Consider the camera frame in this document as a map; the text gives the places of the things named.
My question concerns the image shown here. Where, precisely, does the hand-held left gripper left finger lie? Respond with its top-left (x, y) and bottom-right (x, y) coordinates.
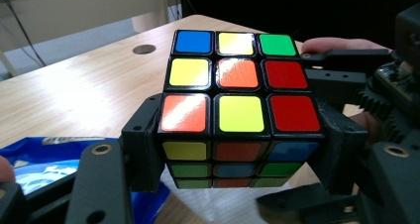
top-left (121, 92), bottom-right (166, 193)

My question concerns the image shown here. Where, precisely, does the black hanging cable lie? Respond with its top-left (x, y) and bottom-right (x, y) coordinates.
top-left (0, 0), bottom-right (48, 68)

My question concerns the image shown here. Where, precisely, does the dark curtain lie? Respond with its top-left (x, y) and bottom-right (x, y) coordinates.
top-left (179, 0), bottom-right (420, 52)

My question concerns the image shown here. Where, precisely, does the round dark table grommet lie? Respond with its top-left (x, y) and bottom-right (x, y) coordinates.
top-left (132, 44), bottom-right (157, 56)

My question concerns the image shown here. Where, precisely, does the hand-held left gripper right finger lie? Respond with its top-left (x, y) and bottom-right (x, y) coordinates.
top-left (309, 99), bottom-right (369, 196)

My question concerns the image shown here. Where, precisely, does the blue wet wipes pack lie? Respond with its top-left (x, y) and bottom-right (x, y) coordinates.
top-left (0, 136), bottom-right (171, 224)

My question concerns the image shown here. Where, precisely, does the colourful puzzle cube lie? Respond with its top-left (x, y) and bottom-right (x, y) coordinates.
top-left (157, 29), bottom-right (326, 189)

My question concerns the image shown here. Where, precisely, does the light wooden desk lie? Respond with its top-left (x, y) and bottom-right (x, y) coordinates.
top-left (0, 0), bottom-right (170, 54)

